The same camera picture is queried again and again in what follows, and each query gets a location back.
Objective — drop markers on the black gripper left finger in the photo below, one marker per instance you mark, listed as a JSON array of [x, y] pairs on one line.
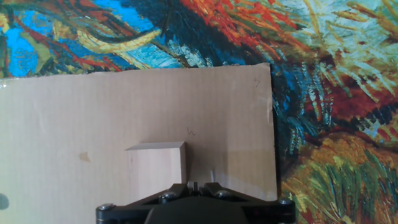
[[124, 213]]

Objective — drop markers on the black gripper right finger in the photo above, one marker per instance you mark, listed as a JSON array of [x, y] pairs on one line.
[[270, 213]]

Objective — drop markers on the small light wooden block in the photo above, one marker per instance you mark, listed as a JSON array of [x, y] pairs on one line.
[[155, 168]]

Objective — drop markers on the brown cardboard sheet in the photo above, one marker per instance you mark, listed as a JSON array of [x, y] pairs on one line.
[[62, 124]]

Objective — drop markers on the colourful sunflower painting cloth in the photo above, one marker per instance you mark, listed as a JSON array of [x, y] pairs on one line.
[[342, 93]]

